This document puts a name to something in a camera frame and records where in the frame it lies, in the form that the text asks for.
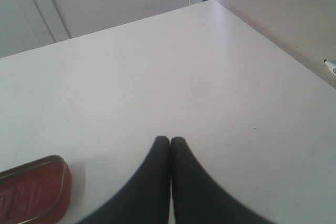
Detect marker pen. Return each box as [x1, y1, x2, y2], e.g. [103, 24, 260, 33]
[324, 59, 336, 76]

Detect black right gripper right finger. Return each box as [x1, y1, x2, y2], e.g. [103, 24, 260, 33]
[170, 137, 271, 223]

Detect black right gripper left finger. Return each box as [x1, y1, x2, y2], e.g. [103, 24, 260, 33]
[80, 136, 171, 223]

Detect white cabinet doors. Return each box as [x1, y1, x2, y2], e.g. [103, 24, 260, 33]
[1, 0, 202, 57]

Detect beige side table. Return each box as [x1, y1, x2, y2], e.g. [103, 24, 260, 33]
[215, 0, 335, 87]

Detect red ink pad tin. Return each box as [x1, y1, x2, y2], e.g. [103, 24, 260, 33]
[1, 155, 72, 223]

